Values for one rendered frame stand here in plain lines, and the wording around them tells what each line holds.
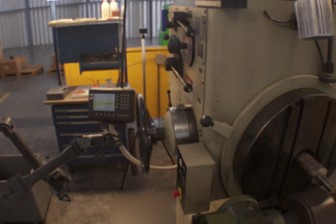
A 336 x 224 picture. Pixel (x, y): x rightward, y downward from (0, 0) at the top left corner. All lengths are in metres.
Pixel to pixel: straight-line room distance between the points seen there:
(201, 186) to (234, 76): 0.41
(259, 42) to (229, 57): 0.12
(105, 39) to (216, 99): 2.19
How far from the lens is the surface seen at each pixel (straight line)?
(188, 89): 0.97
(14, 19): 15.27
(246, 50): 0.89
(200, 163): 0.90
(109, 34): 2.93
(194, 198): 0.98
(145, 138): 0.97
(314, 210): 0.89
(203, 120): 0.86
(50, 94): 2.74
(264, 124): 0.91
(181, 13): 1.16
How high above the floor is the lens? 1.86
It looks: 21 degrees down
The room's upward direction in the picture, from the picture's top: straight up
